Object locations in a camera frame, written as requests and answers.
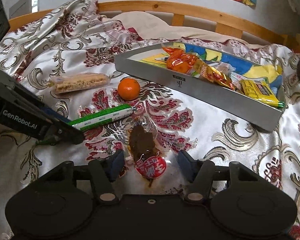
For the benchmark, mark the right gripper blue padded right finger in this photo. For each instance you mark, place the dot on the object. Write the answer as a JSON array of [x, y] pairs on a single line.
[[188, 166]]

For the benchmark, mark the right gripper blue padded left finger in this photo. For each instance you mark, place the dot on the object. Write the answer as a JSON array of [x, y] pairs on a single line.
[[115, 163]]

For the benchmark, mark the brown jerky pack red label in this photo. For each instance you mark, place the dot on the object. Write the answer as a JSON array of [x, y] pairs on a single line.
[[148, 159]]

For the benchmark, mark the green white sausage stick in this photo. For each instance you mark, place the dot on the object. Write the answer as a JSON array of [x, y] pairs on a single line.
[[101, 118]]

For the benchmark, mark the cracker sandwich pack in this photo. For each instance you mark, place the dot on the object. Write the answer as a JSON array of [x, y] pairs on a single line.
[[78, 82]]

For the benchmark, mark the orange tangerine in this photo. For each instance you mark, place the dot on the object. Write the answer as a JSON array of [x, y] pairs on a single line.
[[128, 89]]

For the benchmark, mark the gold red snack packet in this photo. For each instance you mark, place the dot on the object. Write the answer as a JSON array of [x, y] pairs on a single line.
[[209, 73]]

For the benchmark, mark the yellow snack packet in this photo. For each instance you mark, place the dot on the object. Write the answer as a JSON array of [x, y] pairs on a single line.
[[261, 92]]

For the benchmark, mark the pink clear snack packet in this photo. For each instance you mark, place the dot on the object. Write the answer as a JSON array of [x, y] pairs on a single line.
[[223, 67]]

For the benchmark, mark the orange red snack bag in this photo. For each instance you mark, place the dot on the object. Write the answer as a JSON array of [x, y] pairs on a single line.
[[179, 60]]

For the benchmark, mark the floral satin bed cover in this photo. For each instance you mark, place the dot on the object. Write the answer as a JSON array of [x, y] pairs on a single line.
[[72, 39]]

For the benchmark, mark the grey box with painted lining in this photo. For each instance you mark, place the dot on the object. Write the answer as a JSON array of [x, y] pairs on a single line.
[[257, 113]]

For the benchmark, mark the grey window frame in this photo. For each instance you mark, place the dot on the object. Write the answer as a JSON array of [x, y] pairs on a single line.
[[23, 7]]

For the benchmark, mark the wooden bed frame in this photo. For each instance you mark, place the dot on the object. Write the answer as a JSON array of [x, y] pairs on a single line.
[[224, 24]]

